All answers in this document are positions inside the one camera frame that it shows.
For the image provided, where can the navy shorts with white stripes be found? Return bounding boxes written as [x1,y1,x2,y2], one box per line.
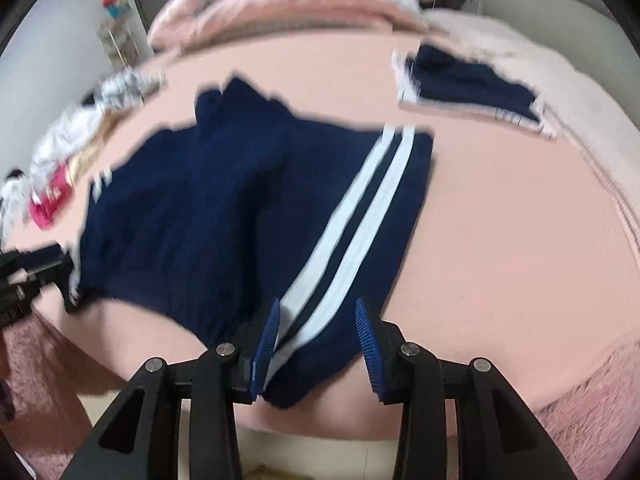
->
[64,78,433,408]

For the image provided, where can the navy garment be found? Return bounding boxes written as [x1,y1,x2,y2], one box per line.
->
[404,44,540,124]

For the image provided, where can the magenta pink garment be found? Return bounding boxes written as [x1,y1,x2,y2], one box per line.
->
[28,162,74,230]

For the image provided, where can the pink fuzzy sleeve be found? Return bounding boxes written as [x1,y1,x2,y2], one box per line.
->
[1,314,124,479]

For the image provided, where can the cream yellow garment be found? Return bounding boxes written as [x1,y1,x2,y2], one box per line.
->
[66,114,122,186]

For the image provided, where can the white garment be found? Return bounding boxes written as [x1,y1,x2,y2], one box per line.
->
[28,104,105,191]

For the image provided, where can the pink bed sheet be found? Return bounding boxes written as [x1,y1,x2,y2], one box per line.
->
[8,24,640,443]

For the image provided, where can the grey patterned crumpled garment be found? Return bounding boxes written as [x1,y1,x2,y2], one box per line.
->
[93,67,166,110]

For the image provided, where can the white shelf rack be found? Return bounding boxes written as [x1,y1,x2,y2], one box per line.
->
[96,18,141,70]

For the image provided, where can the red blue plush toy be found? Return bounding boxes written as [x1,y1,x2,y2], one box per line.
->
[102,0,130,20]

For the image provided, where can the beige knitted blanket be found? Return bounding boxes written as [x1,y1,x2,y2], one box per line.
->
[423,9,639,247]

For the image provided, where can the grey green headboard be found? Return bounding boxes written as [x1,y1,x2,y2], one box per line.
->
[480,0,639,70]

